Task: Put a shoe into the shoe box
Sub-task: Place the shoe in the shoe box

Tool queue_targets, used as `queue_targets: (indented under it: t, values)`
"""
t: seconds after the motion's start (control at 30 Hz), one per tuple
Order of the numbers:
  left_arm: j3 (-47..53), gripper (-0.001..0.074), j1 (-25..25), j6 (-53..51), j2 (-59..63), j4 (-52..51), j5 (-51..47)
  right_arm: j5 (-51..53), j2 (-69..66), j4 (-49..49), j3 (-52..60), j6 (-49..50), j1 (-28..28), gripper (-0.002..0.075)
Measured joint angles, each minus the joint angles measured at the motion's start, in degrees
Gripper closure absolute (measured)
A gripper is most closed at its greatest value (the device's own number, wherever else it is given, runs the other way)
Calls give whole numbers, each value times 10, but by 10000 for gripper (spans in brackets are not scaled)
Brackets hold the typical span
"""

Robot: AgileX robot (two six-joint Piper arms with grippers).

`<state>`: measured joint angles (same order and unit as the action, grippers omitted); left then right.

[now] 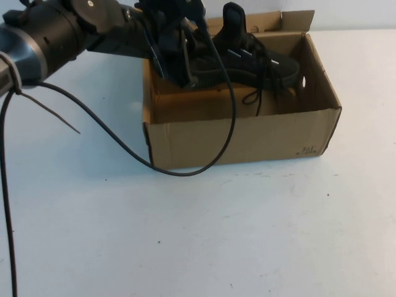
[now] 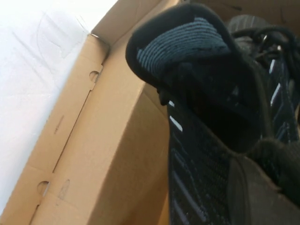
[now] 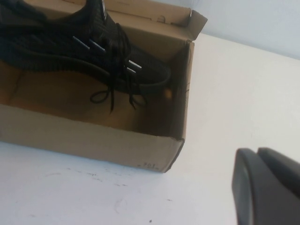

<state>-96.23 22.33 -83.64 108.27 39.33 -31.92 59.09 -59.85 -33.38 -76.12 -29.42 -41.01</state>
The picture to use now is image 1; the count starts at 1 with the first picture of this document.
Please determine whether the black knit sneaker with laces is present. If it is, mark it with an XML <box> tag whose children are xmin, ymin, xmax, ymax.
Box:
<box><xmin>185</xmin><ymin>2</ymin><xmax>301</xmax><ymax>117</ymax></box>

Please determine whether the brown cardboard shoe box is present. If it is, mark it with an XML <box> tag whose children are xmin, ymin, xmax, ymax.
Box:
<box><xmin>142</xmin><ymin>10</ymin><xmax>343</xmax><ymax>173</ymax></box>

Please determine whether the black left camera cable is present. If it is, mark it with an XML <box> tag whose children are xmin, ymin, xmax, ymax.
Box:
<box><xmin>0</xmin><ymin>30</ymin><xmax>238</xmax><ymax>297</ymax></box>

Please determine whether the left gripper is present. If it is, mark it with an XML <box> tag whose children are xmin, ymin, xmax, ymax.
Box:
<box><xmin>136</xmin><ymin>0</ymin><xmax>199</xmax><ymax>91</ymax></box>

